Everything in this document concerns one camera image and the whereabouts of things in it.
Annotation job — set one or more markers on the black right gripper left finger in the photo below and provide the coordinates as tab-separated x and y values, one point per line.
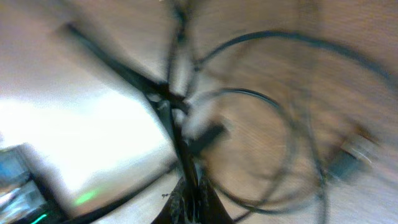
173	211

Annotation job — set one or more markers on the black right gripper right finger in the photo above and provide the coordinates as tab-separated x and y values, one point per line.
211	210

